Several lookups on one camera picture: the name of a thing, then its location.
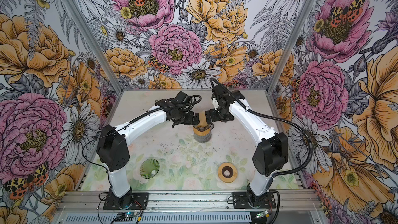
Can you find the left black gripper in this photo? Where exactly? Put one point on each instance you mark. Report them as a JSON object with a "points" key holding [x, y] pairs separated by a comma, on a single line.
{"points": [[189, 121]]}

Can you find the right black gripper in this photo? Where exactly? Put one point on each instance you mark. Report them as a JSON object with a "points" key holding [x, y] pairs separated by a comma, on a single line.
{"points": [[214, 117]]}

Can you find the brown coffee filter stack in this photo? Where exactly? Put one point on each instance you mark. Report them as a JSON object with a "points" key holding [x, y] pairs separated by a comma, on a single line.
{"points": [[202, 121]]}

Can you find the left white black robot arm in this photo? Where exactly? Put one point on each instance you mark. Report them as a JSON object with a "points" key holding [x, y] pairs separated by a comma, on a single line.
{"points": [[113, 143]]}

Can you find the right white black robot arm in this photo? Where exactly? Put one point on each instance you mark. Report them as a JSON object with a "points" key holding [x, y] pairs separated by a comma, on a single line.
{"points": [[271, 152]]}

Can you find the green glass dripper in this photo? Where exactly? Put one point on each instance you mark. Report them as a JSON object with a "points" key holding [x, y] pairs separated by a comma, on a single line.
{"points": [[149, 168]]}

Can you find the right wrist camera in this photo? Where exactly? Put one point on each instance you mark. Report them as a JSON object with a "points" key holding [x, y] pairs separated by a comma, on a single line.
{"points": [[215, 103]]}

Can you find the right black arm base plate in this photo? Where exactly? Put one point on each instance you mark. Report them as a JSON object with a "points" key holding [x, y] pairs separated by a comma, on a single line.
{"points": [[247, 200]]}

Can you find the aluminium rail frame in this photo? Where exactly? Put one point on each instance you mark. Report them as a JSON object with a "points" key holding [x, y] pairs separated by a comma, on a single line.
{"points": [[188, 201]]}

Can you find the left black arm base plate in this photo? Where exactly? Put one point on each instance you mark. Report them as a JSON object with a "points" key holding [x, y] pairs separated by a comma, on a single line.
{"points": [[136, 200]]}

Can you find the white vented cable duct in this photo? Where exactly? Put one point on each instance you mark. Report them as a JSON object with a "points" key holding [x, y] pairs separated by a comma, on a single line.
{"points": [[160, 218]]}

